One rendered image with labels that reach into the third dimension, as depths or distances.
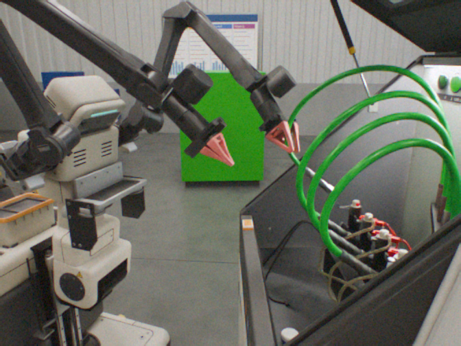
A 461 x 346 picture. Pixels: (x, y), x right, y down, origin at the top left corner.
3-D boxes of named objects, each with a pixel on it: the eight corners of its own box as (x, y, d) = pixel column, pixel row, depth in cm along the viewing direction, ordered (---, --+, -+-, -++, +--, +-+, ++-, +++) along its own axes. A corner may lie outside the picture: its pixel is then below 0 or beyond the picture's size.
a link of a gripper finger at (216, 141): (236, 162, 80) (206, 130, 80) (215, 182, 83) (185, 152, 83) (243, 154, 86) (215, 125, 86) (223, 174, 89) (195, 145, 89)
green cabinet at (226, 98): (254, 166, 518) (256, 70, 480) (263, 187, 436) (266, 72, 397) (186, 167, 514) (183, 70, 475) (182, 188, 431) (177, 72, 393)
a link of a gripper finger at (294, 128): (311, 145, 97) (293, 117, 101) (297, 143, 92) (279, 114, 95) (292, 160, 101) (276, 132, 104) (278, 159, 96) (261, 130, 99)
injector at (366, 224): (341, 298, 88) (349, 217, 81) (362, 298, 88) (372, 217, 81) (345, 306, 85) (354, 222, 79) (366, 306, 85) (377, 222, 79)
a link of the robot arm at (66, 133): (36, 136, 98) (23, 146, 93) (56, 114, 93) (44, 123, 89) (63, 161, 101) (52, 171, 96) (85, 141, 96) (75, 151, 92)
